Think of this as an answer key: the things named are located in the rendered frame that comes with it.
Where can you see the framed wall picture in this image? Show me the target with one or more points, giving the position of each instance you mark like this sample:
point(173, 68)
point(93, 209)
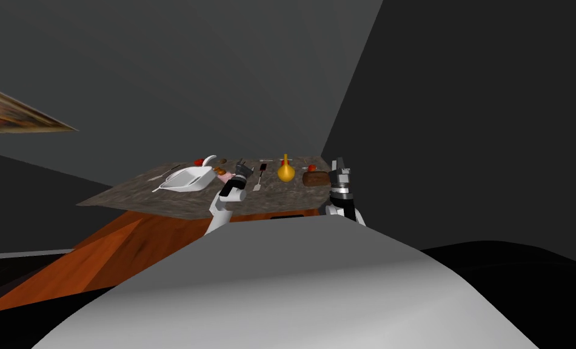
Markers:
point(6, 114)

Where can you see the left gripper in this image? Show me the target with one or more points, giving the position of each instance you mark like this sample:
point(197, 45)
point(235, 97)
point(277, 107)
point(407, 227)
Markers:
point(244, 172)

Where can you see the silver knife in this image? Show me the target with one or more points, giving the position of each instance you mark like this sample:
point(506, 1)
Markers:
point(163, 173)

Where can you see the black and silver spatula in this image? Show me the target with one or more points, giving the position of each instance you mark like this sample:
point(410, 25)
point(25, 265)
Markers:
point(259, 177)

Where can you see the orange wooden counter cabinet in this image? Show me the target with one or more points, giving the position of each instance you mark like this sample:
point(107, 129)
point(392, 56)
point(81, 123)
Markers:
point(123, 252)

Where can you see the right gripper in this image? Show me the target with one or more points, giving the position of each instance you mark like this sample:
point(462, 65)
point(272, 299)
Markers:
point(340, 179)

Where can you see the pink cloth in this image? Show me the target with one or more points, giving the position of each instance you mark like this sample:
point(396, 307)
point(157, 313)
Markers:
point(225, 177)

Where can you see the yellow vase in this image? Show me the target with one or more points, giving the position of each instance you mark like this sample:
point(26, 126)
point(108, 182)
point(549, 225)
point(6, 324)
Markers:
point(286, 173)

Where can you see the white ladle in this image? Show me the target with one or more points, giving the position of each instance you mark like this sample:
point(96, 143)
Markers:
point(210, 160)

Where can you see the white baking dish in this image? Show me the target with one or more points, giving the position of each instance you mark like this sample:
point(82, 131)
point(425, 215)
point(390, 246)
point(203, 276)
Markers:
point(187, 179)

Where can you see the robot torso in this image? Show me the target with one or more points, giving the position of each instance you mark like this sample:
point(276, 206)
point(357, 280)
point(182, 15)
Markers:
point(288, 291)

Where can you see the brown bread loaf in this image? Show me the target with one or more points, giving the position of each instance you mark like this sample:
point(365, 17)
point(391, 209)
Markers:
point(315, 179)

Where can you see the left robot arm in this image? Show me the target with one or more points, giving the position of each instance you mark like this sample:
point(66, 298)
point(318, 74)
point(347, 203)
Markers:
point(222, 208)

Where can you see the red tomato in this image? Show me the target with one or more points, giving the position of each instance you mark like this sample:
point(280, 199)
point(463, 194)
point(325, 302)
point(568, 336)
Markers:
point(198, 162)

